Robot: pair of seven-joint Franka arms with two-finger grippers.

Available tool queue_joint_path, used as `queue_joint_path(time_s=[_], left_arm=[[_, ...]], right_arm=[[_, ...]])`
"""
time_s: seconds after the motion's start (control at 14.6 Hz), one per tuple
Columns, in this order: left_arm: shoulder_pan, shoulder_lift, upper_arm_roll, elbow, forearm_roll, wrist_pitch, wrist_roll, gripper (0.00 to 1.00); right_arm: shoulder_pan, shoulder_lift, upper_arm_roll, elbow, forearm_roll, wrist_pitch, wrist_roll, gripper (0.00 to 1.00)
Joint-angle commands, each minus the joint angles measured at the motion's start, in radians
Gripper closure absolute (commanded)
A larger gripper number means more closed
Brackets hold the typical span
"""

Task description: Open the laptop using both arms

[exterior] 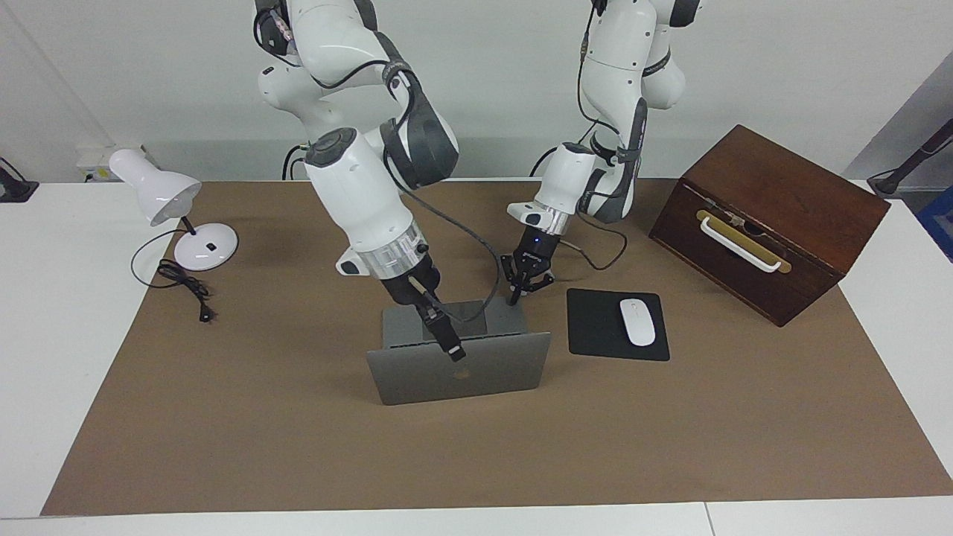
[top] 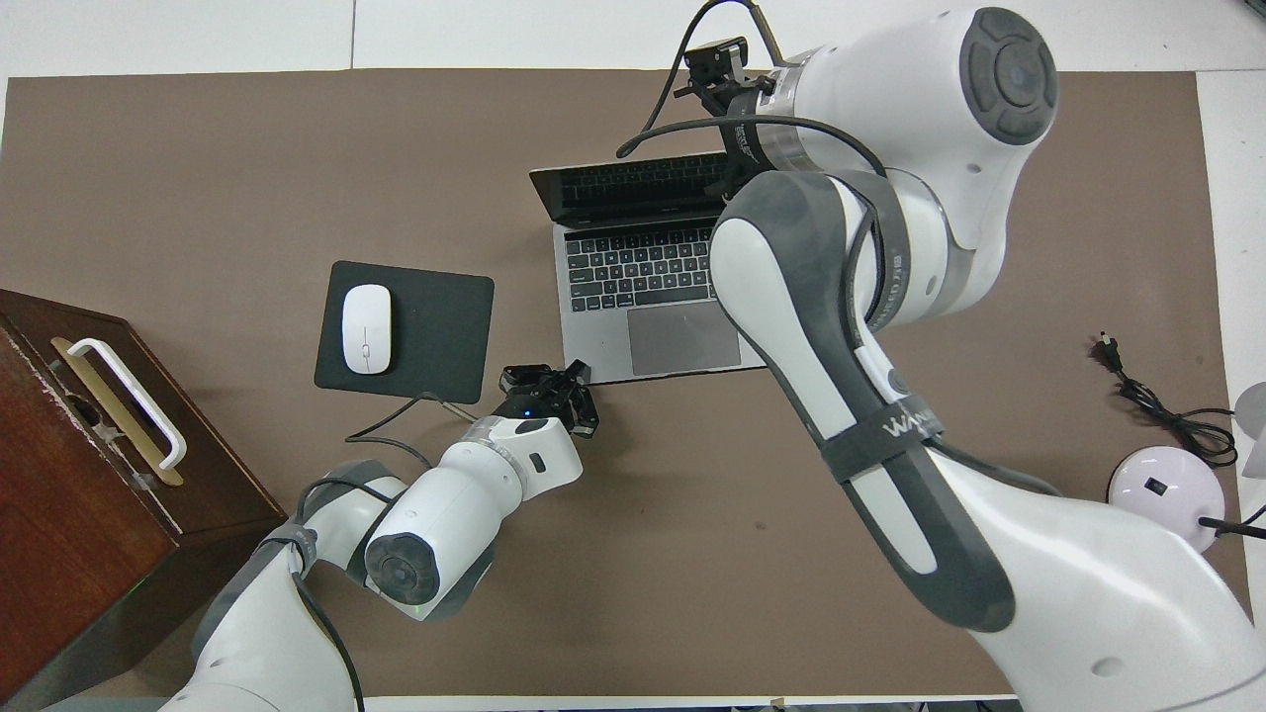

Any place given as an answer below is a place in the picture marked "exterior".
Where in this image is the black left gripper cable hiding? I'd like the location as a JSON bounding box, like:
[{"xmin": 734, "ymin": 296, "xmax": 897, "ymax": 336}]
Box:
[{"xmin": 558, "ymin": 216, "xmax": 628, "ymax": 272}]

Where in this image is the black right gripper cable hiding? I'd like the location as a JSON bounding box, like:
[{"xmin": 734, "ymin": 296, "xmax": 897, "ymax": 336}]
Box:
[{"xmin": 383, "ymin": 153, "xmax": 501, "ymax": 324}]

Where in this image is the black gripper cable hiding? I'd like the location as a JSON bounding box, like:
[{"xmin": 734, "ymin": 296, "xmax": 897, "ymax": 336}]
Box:
[
  {"xmin": 558, "ymin": 216, "xmax": 628, "ymax": 272},
  {"xmin": 383, "ymin": 153, "xmax": 501, "ymax": 324}
]

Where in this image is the black mouse pad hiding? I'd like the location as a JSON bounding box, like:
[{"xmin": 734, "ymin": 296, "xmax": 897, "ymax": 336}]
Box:
[{"xmin": 567, "ymin": 288, "xmax": 671, "ymax": 363}]

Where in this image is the blue object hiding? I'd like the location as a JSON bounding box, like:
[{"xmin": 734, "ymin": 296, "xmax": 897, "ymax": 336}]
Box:
[{"xmin": 917, "ymin": 185, "xmax": 953, "ymax": 263}]

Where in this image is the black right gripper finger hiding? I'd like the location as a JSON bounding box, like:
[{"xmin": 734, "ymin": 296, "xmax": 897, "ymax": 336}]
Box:
[
  {"xmin": 430, "ymin": 301, "xmax": 468, "ymax": 363},
  {"xmin": 420, "ymin": 298, "xmax": 447, "ymax": 345}
]

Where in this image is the silver grey laptop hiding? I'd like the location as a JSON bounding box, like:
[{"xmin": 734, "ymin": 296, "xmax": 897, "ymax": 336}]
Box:
[{"xmin": 366, "ymin": 299, "xmax": 552, "ymax": 406}]

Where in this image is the white wall power strip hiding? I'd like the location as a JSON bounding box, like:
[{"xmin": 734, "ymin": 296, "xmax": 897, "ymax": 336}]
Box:
[{"xmin": 74, "ymin": 144, "xmax": 147, "ymax": 184}]

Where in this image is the black stand base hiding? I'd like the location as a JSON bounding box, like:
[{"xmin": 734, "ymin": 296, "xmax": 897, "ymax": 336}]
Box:
[{"xmin": 0, "ymin": 158, "xmax": 39, "ymax": 203}]

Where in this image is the large brown table mat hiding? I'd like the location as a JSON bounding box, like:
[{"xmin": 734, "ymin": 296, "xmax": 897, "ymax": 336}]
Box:
[{"xmin": 41, "ymin": 179, "xmax": 953, "ymax": 517}]

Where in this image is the black lamp power cable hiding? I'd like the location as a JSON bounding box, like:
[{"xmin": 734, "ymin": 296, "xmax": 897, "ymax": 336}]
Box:
[{"xmin": 131, "ymin": 227, "xmax": 217, "ymax": 324}]

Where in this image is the white computer mouse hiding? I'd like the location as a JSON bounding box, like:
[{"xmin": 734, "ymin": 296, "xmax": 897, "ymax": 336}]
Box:
[{"xmin": 619, "ymin": 299, "xmax": 657, "ymax": 348}]

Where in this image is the white box handle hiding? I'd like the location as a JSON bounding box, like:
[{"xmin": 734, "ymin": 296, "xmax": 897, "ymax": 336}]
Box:
[{"xmin": 700, "ymin": 217, "xmax": 783, "ymax": 273}]

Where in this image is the brass handle plate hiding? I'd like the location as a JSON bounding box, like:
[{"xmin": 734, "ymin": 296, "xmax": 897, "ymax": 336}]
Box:
[{"xmin": 696, "ymin": 210, "xmax": 792, "ymax": 275}]

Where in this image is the white desk lamp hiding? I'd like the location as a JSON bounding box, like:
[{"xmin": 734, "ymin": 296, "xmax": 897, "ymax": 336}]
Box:
[{"xmin": 109, "ymin": 148, "xmax": 240, "ymax": 272}]

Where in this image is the black tripod leg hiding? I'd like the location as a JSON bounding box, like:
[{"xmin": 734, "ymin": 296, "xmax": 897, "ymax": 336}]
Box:
[{"xmin": 867, "ymin": 115, "xmax": 953, "ymax": 198}]

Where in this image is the dark brown wooden box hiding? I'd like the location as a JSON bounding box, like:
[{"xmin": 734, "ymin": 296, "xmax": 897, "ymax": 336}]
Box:
[{"xmin": 648, "ymin": 124, "xmax": 891, "ymax": 328}]

